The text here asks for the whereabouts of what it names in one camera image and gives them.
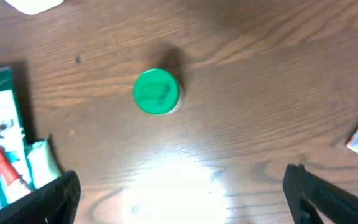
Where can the orange red stick sachet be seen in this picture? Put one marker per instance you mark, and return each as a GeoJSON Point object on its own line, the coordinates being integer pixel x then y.
{"type": "Point", "coordinates": [12, 178]}

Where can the white barcode scanner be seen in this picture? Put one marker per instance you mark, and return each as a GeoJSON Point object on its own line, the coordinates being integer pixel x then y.
{"type": "Point", "coordinates": [32, 7]}

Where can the light teal wipes packet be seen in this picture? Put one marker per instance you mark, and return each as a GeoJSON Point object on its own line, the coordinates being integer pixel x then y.
{"type": "Point", "coordinates": [43, 166]}

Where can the green lid jar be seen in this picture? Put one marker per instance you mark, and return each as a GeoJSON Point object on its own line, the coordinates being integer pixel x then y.
{"type": "Point", "coordinates": [158, 92]}

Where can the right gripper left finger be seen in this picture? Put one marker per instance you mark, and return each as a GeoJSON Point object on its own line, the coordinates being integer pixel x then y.
{"type": "Point", "coordinates": [56, 202]}

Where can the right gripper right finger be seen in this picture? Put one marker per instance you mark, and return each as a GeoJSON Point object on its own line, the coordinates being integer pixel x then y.
{"type": "Point", "coordinates": [307, 195]}

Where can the green white package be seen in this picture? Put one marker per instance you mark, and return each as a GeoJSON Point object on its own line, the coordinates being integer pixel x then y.
{"type": "Point", "coordinates": [12, 134]}

